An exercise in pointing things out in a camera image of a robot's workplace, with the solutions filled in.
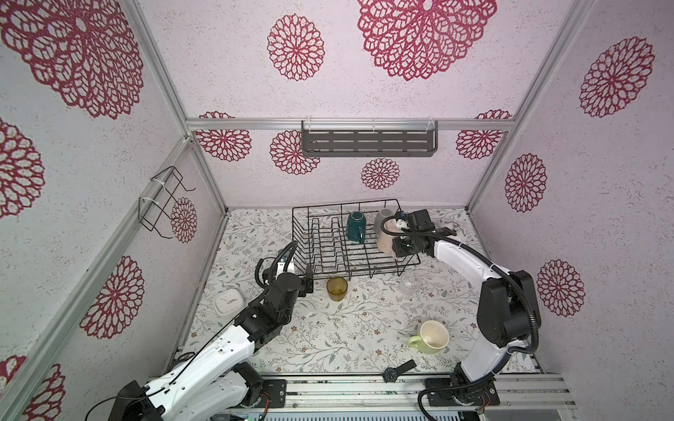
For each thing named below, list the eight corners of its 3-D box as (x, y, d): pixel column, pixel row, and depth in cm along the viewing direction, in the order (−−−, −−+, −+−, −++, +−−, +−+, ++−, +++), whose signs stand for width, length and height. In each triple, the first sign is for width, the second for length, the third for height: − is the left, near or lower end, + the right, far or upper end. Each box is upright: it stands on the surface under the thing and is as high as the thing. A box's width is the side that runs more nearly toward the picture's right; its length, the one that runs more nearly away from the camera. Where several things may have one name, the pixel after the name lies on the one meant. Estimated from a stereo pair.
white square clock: (221, 317, 90) (216, 312, 87) (216, 299, 95) (212, 294, 91) (246, 306, 93) (242, 301, 90) (240, 289, 97) (237, 283, 94)
